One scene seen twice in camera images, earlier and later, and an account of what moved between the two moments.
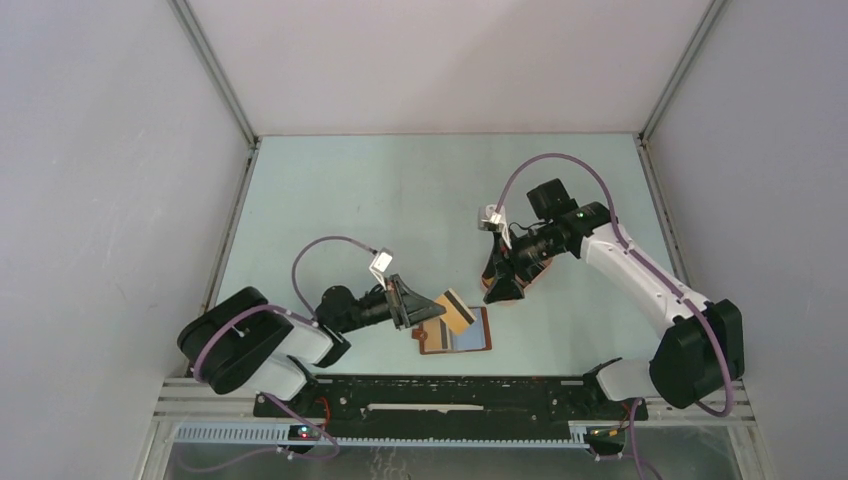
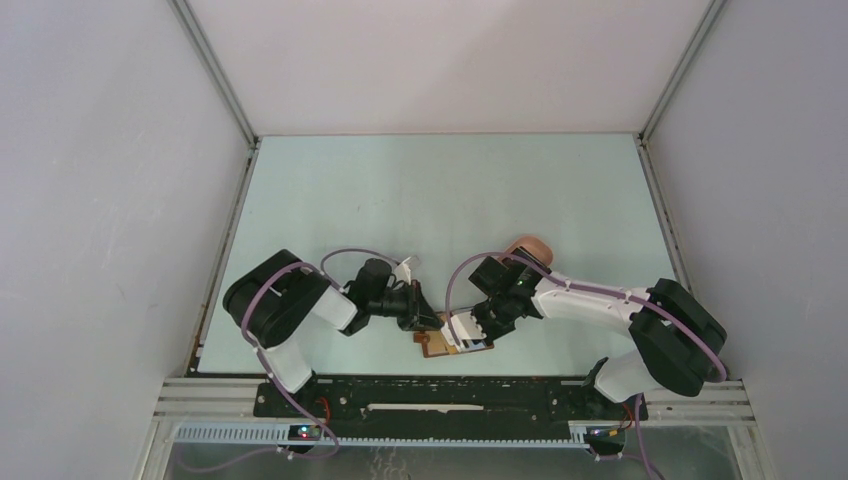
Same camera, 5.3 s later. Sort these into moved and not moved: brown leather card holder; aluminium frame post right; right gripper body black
Moved: right gripper body black
Not moved: aluminium frame post right; brown leather card holder
